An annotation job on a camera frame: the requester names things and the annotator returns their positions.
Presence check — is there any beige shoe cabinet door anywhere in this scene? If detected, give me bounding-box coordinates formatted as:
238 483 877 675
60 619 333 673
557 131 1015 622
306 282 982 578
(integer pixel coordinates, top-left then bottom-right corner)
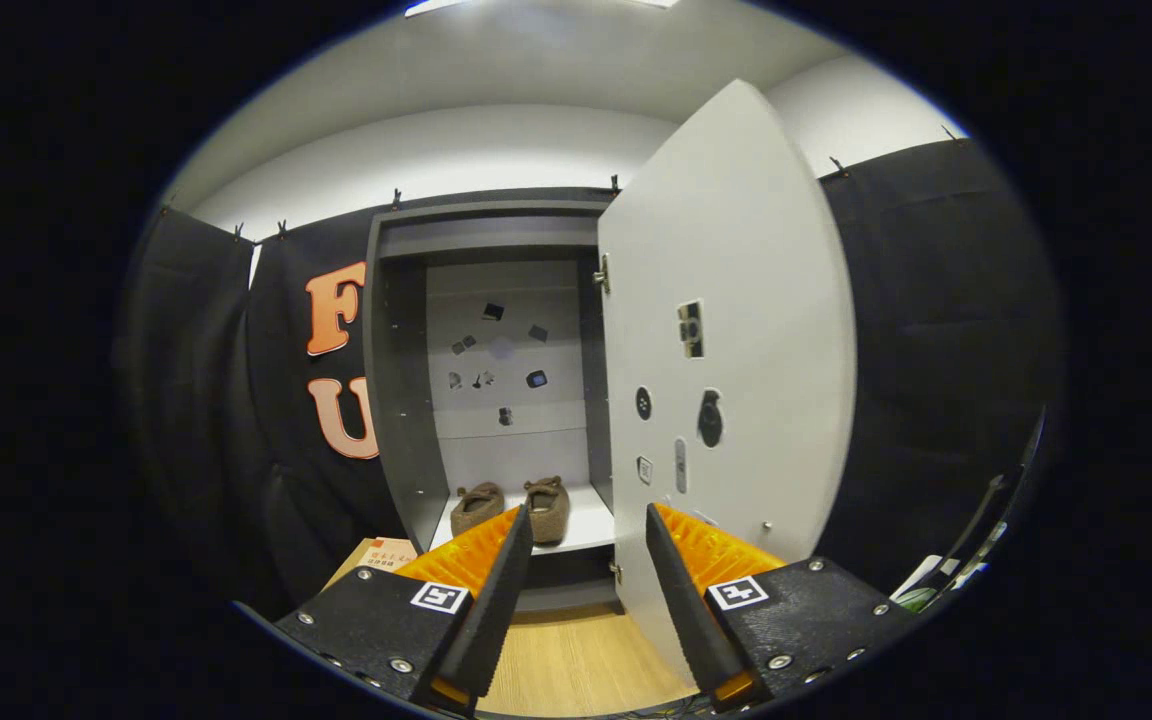
596 80 857 691

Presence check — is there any stack of books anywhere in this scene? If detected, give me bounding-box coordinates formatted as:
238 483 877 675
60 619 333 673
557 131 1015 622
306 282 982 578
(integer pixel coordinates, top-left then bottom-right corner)
354 537 419 573

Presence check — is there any white and green object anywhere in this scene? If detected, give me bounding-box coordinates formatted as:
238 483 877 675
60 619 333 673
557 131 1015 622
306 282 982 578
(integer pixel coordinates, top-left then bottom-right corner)
891 555 982 613

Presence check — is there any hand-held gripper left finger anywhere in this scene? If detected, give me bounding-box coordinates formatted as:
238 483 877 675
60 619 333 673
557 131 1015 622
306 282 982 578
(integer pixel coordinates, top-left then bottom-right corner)
274 505 535 713

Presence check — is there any black metal stand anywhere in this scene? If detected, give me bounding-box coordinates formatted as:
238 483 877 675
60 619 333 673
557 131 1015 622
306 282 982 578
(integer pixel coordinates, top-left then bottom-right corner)
921 405 1049 601

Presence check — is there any brown fuzzy shoe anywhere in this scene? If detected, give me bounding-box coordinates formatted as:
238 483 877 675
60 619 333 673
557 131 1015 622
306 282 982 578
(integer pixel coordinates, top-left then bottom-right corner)
522 476 571 545
450 482 506 537

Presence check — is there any dark gray shoe cabinet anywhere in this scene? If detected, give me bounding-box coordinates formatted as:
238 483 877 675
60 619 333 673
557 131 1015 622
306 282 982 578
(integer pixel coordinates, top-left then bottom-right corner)
364 198 627 613

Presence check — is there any black backdrop cloth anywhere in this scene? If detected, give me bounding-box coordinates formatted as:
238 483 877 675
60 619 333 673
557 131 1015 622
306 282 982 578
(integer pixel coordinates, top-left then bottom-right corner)
116 138 1067 621

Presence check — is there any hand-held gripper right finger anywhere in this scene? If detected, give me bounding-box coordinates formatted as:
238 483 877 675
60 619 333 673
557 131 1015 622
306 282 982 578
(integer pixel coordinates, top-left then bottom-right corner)
644 502 919 711

